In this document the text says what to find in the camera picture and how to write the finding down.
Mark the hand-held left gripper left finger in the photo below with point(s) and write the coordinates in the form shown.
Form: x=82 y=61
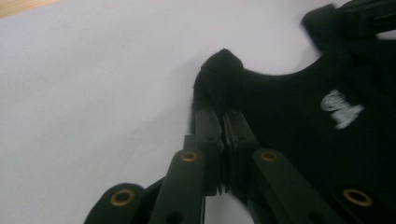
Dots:
x=211 y=155

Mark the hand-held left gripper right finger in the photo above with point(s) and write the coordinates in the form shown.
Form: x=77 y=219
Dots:
x=238 y=161

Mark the black t-shirt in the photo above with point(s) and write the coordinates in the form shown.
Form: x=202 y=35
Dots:
x=295 y=93

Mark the white table mat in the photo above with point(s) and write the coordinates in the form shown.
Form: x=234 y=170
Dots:
x=93 y=93

